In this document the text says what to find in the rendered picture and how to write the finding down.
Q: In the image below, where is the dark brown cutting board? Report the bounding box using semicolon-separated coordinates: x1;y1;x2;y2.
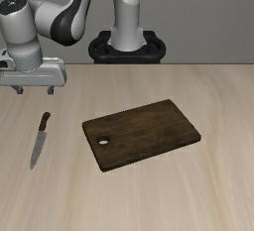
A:
81;98;202;173

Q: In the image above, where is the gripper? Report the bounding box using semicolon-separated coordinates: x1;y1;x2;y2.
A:
0;48;67;95

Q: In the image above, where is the brown-handled kitchen knife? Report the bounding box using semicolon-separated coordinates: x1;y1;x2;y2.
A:
29;111;52;172

